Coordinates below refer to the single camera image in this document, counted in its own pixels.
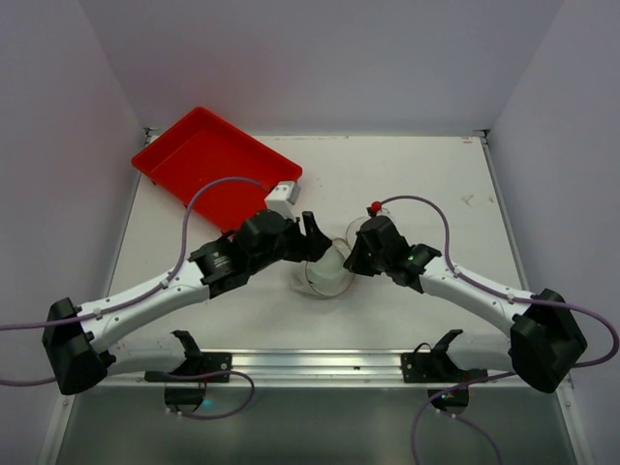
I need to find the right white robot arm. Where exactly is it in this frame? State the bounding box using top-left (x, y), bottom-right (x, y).
top-left (344, 215), bottom-right (587, 393)

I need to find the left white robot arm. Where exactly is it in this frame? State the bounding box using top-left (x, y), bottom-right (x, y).
top-left (42, 210), bottom-right (332, 395)

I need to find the pale green bra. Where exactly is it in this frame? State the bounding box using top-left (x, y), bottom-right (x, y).
top-left (306, 246), bottom-right (345, 289)

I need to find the red plastic tray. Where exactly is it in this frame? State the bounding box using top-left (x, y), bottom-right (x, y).
top-left (132, 107), bottom-right (302, 233)

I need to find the aluminium mounting rail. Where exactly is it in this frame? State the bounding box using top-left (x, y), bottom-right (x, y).
top-left (104, 349), bottom-right (490, 387)

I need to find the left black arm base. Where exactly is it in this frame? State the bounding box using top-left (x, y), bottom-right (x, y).
top-left (144, 330), bottom-right (233, 416)

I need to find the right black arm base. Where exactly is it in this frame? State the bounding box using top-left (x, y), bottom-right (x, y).
top-left (400, 329), bottom-right (488, 415)

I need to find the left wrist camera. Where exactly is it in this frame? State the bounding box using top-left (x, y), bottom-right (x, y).
top-left (264, 181), bottom-right (300, 218)

